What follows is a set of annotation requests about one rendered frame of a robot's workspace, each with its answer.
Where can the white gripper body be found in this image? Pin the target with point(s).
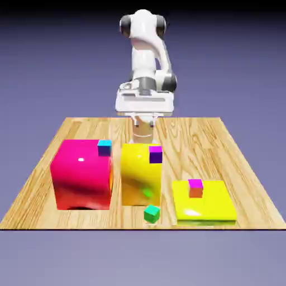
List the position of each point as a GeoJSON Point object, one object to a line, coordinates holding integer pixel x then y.
{"type": "Point", "coordinates": [145, 104]}

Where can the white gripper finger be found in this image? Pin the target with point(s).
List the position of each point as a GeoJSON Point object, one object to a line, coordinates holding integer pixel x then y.
{"type": "Point", "coordinates": [152, 121]}
{"type": "Point", "coordinates": [135, 121]}

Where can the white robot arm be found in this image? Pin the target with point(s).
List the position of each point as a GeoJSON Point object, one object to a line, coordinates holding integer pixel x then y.
{"type": "Point", "coordinates": [143, 33]}

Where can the small purple cube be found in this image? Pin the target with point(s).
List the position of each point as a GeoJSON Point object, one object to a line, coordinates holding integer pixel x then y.
{"type": "Point", "coordinates": [155, 155]}

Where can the small blue cube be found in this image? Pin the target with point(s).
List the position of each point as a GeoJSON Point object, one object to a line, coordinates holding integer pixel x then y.
{"type": "Point", "coordinates": [104, 148]}

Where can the small orange cube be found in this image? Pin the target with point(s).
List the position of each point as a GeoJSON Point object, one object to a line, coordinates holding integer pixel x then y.
{"type": "Point", "coordinates": [196, 190]}

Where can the small green cube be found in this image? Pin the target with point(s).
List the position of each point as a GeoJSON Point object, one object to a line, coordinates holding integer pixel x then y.
{"type": "Point", "coordinates": [152, 214]}

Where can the large tall yellow box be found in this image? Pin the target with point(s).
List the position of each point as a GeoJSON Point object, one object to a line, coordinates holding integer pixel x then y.
{"type": "Point", "coordinates": [136, 174]}

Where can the large pink box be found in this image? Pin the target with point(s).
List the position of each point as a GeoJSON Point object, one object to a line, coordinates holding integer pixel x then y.
{"type": "Point", "coordinates": [80, 174]}

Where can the large flat yellow box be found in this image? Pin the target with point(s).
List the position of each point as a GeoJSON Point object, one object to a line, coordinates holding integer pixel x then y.
{"type": "Point", "coordinates": [207, 207]}

